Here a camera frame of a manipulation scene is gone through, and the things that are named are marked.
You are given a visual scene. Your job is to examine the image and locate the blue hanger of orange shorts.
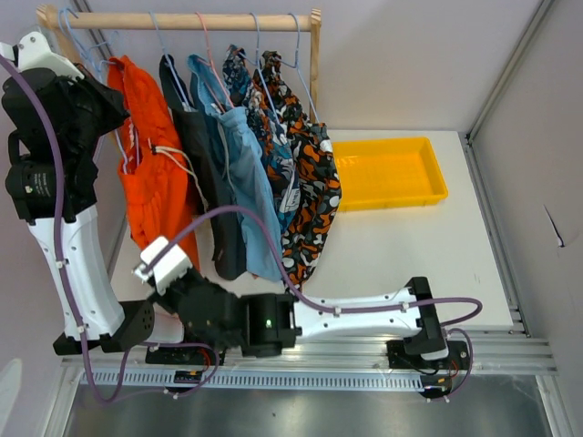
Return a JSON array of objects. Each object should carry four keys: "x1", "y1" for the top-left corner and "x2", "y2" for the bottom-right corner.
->
[{"x1": 96, "y1": 56, "x2": 130, "y2": 175}]

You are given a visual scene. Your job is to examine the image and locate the blue hanger of dark shorts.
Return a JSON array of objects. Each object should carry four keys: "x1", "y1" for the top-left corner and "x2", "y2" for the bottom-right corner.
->
[{"x1": 148, "y1": 11, "x2": 192, "y2": 112}]

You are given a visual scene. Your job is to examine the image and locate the dark grey shorts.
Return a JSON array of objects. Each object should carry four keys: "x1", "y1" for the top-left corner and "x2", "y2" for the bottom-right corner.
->
[{"x1": 159, "y1": 57, "x2": 246, "y2": 280}]

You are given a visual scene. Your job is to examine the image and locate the light blue shorts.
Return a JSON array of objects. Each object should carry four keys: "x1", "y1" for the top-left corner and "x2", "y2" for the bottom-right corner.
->
[{"x1": 187, "y1": 55, "x2": 281, "y2": 281}]

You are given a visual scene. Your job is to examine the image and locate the pink wire hanger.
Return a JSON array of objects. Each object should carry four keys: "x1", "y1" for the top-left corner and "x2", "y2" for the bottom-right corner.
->
[{"x1": 195, "y1": 11, "x2": 234, "y2": 108}]

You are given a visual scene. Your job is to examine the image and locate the blue orange patterned shorts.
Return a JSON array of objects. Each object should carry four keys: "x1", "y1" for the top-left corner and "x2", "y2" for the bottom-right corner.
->
[{"x1": 222, "y1": 45, "x2": 300, "y2": 230}]

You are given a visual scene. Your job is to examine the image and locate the blue hanger of patterned shorts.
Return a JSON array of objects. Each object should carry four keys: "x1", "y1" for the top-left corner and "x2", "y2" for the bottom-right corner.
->
[{"x1": 238, "y1": 12, "x2": 279, "y2": 123}]

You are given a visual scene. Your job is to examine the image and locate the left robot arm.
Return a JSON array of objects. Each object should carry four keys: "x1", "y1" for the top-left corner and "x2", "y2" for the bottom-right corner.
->
[{"x1": 1, "y1": 67, "x2": 198, "y2": 364}]

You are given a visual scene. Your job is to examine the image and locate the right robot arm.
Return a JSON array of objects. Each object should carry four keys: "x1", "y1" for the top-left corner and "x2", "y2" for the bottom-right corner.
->
[{"x1": 149, "y1": 268, "x2": 449, "y2": 368}]

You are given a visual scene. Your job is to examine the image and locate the empty light blue hanger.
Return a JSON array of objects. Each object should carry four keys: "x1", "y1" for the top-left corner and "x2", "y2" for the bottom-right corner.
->
[{"x1": 57, "y1": 6, "x2": 102, "y2": 76}]

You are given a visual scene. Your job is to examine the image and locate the black orange camo shorts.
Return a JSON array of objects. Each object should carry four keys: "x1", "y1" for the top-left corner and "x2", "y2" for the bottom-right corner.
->
[{"x1": 261, "y1": 51, "x2": 342, "y2": 289}]

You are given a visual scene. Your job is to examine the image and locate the blue hanger of camo shorts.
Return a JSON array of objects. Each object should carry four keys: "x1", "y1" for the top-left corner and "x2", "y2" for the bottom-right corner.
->
[{"x1": 281, "y1": 12, "x2": 320, "y2": 122}]

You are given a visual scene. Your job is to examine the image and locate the wooden clothes rack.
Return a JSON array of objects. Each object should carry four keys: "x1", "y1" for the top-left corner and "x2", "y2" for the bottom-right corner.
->
[{"x1": 36, "y1": 5, "x2": 322, "y2": 104}]

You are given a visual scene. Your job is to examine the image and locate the yellow plastic tray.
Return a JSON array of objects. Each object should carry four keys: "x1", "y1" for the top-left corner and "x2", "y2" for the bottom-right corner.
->
[{"x1": 333, "y1": 137, "x2": 448, "y2": 212}]

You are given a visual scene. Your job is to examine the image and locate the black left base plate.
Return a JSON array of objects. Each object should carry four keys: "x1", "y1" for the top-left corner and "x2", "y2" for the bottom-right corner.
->
[{"x1": 145, "y1": 342, "x2": 226, "y2": 366}]

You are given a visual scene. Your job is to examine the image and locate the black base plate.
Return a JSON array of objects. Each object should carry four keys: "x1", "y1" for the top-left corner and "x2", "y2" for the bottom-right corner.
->
[
  {"x1": 385, "y1": 340, "x2": 470, "y2": 375},
  {"x1": 145, "y1": 342, "x2": 226, "y2": 366}
]

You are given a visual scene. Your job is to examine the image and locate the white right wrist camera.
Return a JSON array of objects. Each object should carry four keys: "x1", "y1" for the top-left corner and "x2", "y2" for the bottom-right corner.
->
[{"x1": 132, "y1": 236, "x2": 193, "y2": 296}]

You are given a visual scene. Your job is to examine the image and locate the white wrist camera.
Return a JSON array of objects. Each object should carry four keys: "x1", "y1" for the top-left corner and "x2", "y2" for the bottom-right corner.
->
[
  {"x1": 1, "y1": 31, "x2": 85, "y2": 80},
  {"x1": 132, "y1": 236, "x2": 193, "y2": 296}
]

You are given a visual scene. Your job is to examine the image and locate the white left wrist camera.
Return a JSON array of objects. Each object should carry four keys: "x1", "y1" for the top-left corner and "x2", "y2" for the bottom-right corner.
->
[{"x1": 1, "y1": 31, "x2": 85, "y2": 80}]

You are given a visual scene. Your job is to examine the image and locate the aluminium mounting rail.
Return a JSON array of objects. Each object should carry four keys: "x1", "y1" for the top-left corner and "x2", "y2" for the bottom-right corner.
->
[{"x1": 63, "y1": 332, "x2": 557, "y2": 392}]

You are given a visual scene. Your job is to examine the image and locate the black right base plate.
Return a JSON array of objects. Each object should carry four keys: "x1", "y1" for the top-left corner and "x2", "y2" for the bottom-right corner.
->
[{"x1": 385, "y1": 340, "x2": 470, "y2": 375}]

